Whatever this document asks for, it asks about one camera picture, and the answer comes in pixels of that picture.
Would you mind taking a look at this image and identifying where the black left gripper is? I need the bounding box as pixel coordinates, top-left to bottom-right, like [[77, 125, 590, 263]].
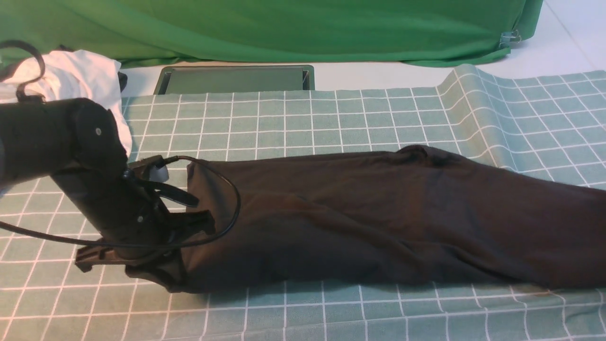
[[74, 180, 216, 272]]

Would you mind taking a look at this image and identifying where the dark gray long-sleeve shirt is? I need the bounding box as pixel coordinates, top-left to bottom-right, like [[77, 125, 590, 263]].
[[125, 144, 606, 294]]

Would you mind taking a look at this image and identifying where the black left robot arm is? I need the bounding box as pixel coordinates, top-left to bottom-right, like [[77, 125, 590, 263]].
[[0, 99, 216, 272]]

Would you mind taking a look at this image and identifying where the black crumpled garment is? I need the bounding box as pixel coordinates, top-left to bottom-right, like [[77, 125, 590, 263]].
[[117, 72, 128, 93]]

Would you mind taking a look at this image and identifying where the gray-green metal tray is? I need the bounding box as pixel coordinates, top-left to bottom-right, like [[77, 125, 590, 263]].
[[154, 64, 315, 95]]

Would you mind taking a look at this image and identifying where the white crumpled garment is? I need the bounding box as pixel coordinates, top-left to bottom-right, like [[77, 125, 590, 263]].
[[26, 50, 133, 155]]

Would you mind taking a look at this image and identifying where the green backdrop cloth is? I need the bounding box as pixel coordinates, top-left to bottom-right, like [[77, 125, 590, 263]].
[[1, 0, 543, 68]]

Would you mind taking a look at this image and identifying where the metal backdrop clip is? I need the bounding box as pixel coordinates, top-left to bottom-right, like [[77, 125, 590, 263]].
[[498, 29, 522, 48]]

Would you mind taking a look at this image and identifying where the green checkered table cloth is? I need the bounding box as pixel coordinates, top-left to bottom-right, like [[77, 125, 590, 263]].
[[1, 65, 605, 341]]

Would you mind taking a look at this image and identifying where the left wrist camera silver lens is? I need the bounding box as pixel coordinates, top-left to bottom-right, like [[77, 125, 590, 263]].
[[127, 155, 179, 183]]

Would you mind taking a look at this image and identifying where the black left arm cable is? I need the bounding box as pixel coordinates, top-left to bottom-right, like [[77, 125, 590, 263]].
[[0, 155, 242, 251]]

